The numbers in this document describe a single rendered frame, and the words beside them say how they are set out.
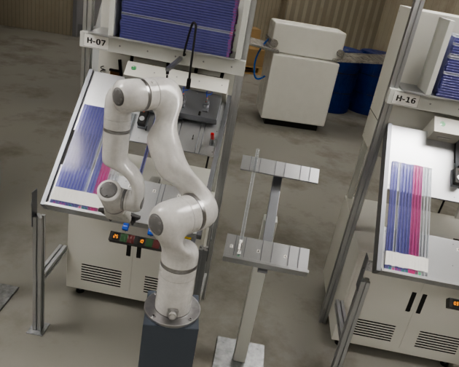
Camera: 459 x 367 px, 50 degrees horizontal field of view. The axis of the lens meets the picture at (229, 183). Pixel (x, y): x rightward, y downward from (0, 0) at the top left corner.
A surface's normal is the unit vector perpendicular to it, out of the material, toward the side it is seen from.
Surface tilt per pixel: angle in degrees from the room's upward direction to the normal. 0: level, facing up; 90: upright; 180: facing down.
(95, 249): 90
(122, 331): 0
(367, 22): 90
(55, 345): 0
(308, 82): 90
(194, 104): 43
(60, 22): 90
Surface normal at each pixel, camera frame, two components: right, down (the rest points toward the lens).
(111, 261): -0.11, 0.40
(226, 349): 0.16, -0.90
